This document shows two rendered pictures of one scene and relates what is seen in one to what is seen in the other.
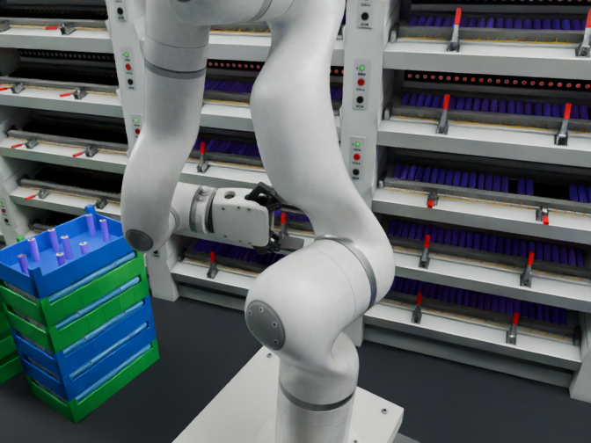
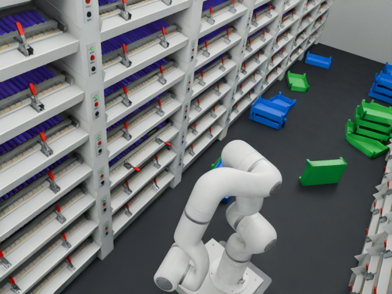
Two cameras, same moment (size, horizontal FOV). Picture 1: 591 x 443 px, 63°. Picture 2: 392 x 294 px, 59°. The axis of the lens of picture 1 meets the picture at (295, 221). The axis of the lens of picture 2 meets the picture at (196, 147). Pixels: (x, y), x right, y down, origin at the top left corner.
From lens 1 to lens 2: 1.36 m
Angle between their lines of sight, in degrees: 69
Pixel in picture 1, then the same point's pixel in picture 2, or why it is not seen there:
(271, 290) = (271, 236)
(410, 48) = (113, 114)
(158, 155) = (203, 248)
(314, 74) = not seen: hidden behind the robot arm
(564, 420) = (182, 196)
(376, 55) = (104, 126)
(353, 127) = (98, 164)
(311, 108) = not seen: hidden behind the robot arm
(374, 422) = (217, 249)
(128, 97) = not seen: outside the picture
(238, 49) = (25, 176)
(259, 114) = (258, 201)
